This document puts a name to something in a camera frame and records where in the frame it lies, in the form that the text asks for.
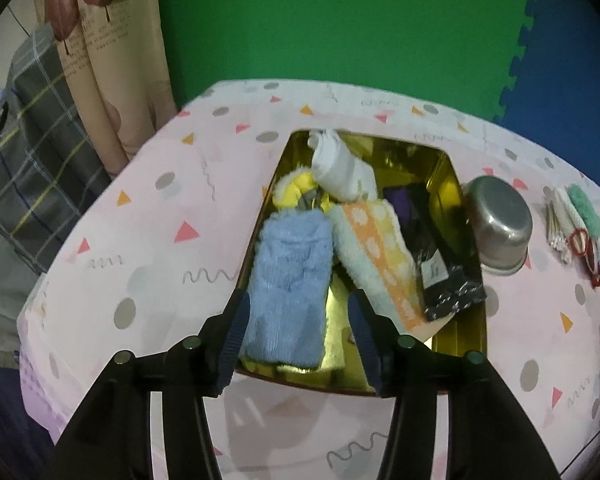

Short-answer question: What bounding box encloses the stainless steel bowl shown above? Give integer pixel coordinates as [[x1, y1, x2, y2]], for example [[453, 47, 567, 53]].
[[462, 176, 534, 277]]

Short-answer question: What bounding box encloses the yellow sock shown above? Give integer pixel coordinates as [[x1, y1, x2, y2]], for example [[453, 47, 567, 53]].
[[274, 170, 332, 212]]

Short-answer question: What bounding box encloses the beige printed curtain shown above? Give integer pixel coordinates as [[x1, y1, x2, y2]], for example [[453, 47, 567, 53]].
[[32, 0, 178, 176]]

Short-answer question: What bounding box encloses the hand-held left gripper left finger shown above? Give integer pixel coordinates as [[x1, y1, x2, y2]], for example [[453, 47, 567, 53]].
[[55, 287, 253, 480]]

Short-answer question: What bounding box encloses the black plastic packet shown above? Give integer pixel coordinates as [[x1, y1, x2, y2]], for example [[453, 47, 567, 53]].
[[385, 184, 487, 322]]

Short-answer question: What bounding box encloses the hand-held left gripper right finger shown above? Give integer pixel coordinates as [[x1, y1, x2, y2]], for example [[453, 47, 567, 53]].
[[346, 290, 551, 480]]

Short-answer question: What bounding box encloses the dark blue cloth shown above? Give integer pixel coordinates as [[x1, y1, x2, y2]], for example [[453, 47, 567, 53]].
[[0, 360, 56, 480]]

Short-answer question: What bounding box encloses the lavender checkered cloth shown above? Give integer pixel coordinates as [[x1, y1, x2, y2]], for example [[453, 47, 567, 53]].
[[19, 350, 81, 441]]

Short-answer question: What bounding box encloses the blue fuzzy sock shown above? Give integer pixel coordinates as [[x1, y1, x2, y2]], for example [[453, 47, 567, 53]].
[[240, 211, 334, 369]]

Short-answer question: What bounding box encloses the orange white patterned sock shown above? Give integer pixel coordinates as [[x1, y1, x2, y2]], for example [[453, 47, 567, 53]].
[[329, 199, 427, 332]]

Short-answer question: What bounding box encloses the red and gold tin box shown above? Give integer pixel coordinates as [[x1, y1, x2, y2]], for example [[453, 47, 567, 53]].
[[235, 130, 491, 396]]

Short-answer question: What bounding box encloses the green foam mat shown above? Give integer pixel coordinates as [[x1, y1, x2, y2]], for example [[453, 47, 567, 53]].
[[152, 0, 538, 123]]

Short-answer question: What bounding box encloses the clear cotton swab packet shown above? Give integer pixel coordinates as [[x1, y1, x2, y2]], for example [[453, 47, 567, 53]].
[[544, 187, 574, 264]]

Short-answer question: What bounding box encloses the blue foam mat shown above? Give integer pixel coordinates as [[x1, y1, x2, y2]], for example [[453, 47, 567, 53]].
[[490, 0, 600, 181]]

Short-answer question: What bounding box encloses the teal fluffy scrunchie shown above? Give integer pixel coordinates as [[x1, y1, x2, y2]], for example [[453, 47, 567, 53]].
[[565, 184, 600, 237]]

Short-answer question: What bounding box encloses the grey plaid cloth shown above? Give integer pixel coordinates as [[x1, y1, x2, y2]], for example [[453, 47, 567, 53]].
[[0, 22, 113, 276]]

